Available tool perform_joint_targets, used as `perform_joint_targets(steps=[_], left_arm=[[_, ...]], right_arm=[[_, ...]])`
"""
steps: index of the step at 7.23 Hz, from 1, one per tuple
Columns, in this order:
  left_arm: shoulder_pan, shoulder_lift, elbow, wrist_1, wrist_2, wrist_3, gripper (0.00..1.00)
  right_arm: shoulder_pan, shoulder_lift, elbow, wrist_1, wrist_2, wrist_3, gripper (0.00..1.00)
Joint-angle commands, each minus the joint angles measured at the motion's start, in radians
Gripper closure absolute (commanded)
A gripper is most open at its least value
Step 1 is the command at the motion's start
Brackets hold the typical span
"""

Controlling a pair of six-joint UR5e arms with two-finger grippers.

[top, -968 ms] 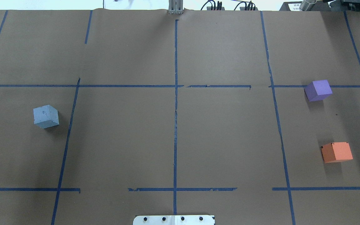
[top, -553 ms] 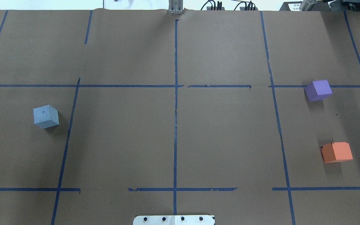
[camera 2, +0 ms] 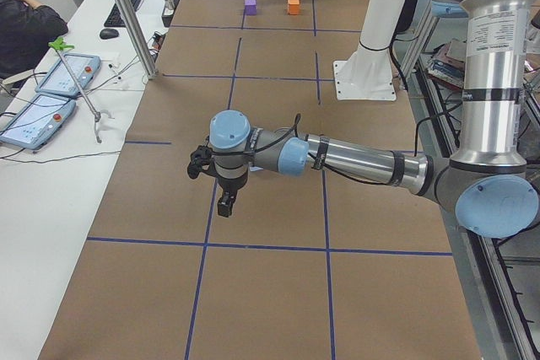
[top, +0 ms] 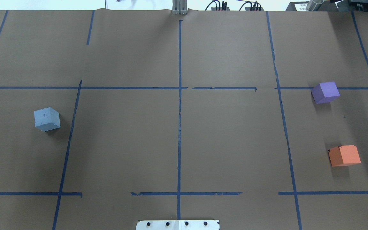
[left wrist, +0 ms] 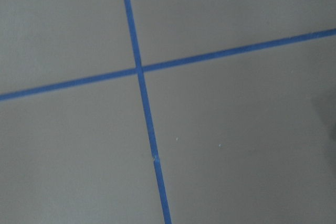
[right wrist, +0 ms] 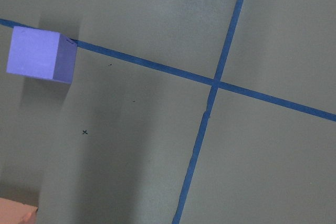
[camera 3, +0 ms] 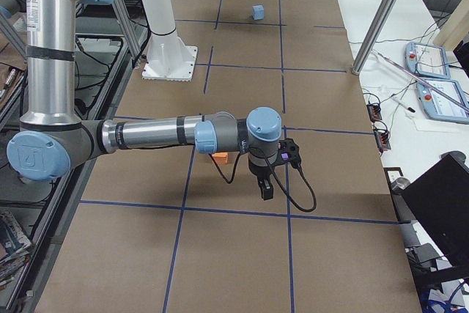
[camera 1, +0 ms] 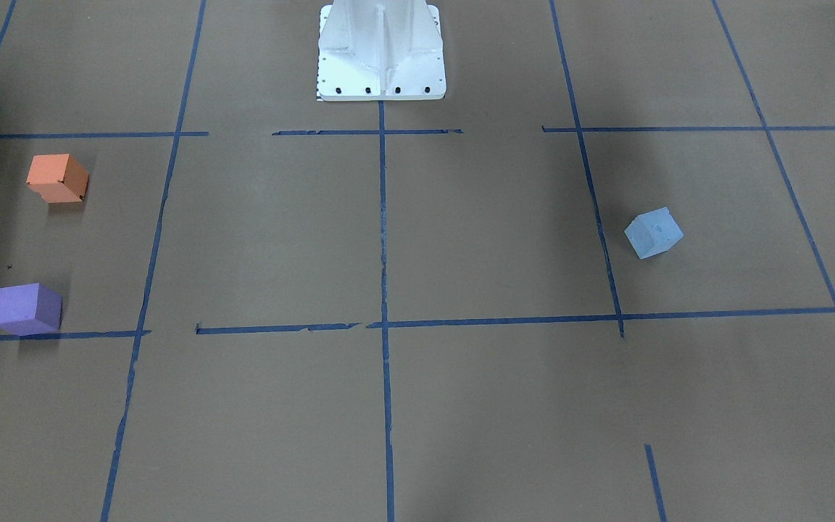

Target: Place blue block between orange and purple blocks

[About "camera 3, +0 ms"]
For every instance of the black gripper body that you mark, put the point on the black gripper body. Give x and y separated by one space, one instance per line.
259 171

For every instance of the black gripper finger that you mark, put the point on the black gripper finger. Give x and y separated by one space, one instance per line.
263 186
269 189

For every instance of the light blue foam block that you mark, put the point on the light blue foam block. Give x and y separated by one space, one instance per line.
258 12

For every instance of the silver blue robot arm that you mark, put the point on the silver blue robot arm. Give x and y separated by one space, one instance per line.
53 139

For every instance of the orange foam block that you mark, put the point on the orange foam block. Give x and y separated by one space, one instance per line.
221 158

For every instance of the black orange connector box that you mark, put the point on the black orange connector box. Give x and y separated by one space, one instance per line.
382 138
374 111

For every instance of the metal cup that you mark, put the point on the metal cup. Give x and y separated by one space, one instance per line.
399 185

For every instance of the black marker pen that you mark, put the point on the black marker pen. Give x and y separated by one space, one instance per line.
403 104

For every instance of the black monitor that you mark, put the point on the black monitor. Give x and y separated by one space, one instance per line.
439 201

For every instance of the lower teach pendant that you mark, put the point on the lower teach pendant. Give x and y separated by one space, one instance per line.
438 107

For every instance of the teach pendant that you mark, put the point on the teach pendant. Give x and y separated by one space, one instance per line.
438 107
427 60

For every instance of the upper teach pendant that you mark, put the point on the upper teach pendant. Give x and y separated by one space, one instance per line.
427 60

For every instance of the stack of books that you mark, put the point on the stack of books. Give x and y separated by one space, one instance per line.
15 245

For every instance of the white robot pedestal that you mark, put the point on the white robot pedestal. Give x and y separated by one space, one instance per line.
168 57

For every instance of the aluminium frame post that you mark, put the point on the aluminium frame post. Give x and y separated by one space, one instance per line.
372 35

